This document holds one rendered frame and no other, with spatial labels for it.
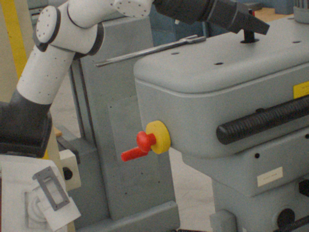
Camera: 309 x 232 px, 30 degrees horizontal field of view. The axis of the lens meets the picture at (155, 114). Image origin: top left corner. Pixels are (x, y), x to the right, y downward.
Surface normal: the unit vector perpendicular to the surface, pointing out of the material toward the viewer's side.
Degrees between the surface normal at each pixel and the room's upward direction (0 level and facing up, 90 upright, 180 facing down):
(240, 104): 90
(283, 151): 90
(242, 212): 90
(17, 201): 59
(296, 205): 90
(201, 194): 0
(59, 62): 112
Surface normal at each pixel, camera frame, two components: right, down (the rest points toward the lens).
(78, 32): 0.51, 0.29
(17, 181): 0.56, -0.39
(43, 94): 0.38, 0.58
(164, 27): -0.86, 0.28
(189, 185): -0.15, -0.94
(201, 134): -0.35, 0.35
